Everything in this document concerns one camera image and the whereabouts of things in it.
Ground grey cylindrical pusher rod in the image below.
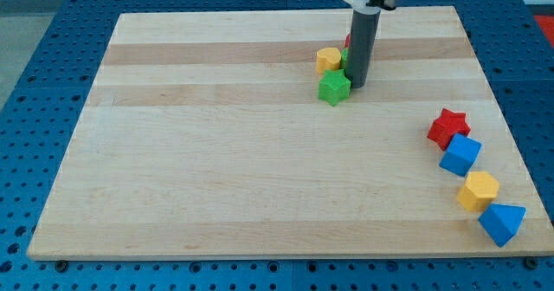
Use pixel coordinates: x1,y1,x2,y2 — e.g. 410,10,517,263
345,7,380,88

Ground yellow hexagon block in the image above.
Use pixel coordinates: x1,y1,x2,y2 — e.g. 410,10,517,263
456,171,499,212

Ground blue triangle block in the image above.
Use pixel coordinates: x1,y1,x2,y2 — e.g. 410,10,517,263
478,204,526,248

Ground red block behind rod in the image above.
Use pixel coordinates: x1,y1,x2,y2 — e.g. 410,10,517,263
344,33,351,48

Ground green block behind rod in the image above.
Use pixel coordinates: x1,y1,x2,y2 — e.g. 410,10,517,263
340,48,349,70

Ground yellow heart block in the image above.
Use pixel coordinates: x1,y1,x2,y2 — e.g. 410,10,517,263
315,48,342,74

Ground green star block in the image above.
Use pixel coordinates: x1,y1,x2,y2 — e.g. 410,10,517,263
318,69,351,107

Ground red star block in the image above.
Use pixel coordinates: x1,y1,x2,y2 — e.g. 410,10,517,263
427,108,471,151

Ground blue cube block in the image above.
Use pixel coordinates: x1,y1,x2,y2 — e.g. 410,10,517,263
439,134,482,177

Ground wooden board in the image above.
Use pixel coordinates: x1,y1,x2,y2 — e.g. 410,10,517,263
27,6,553,261

